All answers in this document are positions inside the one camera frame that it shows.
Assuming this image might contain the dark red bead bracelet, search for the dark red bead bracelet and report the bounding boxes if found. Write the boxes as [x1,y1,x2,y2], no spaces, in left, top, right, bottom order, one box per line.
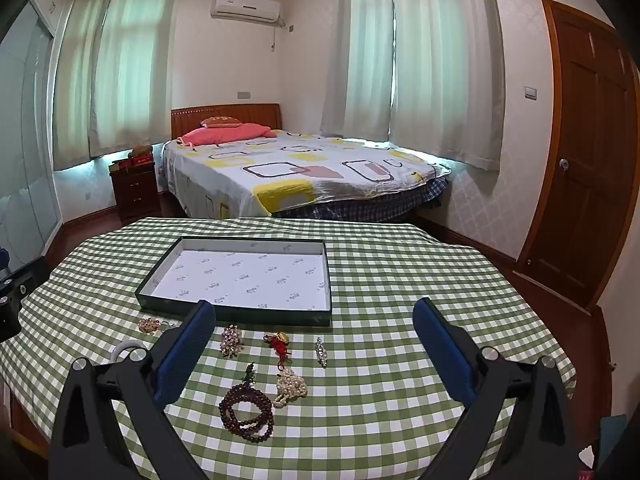
[218,362,276,443]

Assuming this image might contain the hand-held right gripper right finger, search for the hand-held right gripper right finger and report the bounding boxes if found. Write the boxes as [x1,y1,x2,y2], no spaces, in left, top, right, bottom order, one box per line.
[412,296,581,480]

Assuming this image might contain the wooden headboard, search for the wooden headboard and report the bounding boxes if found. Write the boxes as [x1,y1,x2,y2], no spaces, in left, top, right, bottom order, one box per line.
[171,103,283,141]

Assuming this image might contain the pink pillow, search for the pink pillow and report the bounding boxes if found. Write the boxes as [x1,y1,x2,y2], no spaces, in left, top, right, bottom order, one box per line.
[177,122,278,147]

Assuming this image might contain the dark green tray box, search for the dark green tray box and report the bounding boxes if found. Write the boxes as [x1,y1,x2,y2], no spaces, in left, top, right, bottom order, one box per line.
[136,236,333,328]

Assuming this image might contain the blue plaid bed sheet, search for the blue plaid bed sheet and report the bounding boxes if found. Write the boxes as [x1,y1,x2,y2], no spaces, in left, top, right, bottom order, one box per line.
[272,177,451,221]

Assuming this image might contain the frosted glass wardrobe door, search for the frosted glass wardrobe door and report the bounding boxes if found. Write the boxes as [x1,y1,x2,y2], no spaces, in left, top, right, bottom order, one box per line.
[0,0,63,271]

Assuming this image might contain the dark wooden nightstand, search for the dark wooden nightstand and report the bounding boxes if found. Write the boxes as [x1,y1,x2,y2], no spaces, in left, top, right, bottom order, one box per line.
[110,162,162,223]

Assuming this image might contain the flower rhinestone brooch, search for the flower rhinestone brooch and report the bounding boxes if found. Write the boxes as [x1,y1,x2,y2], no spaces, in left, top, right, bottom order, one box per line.
[220,324,243,358]

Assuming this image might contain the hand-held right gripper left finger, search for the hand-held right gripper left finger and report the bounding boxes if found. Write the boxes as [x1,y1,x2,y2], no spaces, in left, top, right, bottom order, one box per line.
[48,299,217,480]

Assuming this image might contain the brown wooden door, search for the brown wooden door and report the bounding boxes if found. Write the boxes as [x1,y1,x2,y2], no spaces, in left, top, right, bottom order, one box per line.
[515,0,640,313]

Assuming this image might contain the gold bead bracelet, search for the gold bead bracelet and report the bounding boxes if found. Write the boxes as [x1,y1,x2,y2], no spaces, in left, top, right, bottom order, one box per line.
[271,367,309,409]

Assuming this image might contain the wide white curtain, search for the wide white curtain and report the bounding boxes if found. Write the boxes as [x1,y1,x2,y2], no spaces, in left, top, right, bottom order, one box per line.
[390,0,503,171]
[90,0,188,158]

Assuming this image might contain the white jade bangle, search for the white jade bangle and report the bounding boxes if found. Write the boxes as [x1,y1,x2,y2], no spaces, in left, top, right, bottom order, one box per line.
[112,340,148,361]

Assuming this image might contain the narrow white curtain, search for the narrow white curtain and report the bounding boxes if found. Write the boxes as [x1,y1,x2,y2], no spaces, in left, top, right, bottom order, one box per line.
[320,0,396,136]
[52,0,118,171]

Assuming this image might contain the white air conditioner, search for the white air conditioner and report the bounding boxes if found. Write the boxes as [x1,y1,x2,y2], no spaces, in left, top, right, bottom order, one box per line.
[210,0,282,25]

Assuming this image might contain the green checked tablecloth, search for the green checked tablecloth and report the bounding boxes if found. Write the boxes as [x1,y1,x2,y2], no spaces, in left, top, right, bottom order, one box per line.
[0,217,578,480]

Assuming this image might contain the bed with patterned cover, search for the bed with patterned cover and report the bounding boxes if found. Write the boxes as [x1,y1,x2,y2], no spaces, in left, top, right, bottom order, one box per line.
[162,130,448,218]

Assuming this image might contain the gold and red charm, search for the gold and red charm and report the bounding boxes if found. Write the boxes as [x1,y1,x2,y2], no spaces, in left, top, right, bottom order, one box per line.
[263,331,292,367]

